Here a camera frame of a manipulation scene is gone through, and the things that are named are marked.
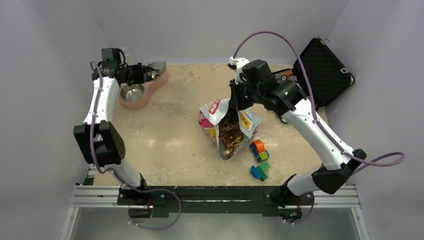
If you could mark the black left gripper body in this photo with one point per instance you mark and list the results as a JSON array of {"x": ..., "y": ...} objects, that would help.
[{"x": 135, "y": 74}]

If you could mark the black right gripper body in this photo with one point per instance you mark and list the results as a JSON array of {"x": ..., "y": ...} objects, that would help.
[{"x": 244, "y": 95}]

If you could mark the cat food bag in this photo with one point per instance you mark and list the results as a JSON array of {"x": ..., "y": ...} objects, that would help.
[{"x": 230, "y": 129}]

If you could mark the metal food scoop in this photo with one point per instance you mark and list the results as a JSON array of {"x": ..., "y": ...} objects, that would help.
[{"x": 160, "y": 67}]

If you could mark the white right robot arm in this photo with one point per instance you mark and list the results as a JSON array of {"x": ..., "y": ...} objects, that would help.
[{"x": 339, "y": 160}]

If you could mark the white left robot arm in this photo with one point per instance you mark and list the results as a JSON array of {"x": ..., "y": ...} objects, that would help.
[{"x": 99, "y": 141}]

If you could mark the pink double pet bowl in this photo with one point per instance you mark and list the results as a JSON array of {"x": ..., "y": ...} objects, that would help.
[{"x": 137, "y": 96}]

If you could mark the orange blue toy car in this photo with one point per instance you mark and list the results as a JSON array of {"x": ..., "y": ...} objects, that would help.
[{"x": 258, "y": 149}]

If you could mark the black poker chip case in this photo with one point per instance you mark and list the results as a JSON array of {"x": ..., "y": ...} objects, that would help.
[{"x": 327, "y": 75}]

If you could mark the green blue toy blocks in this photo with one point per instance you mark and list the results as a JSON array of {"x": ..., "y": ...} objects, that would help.
[{"x": 259, "y": 172}]

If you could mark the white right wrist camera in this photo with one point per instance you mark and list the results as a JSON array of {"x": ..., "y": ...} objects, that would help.
[{"x": 236, "y": 64}]

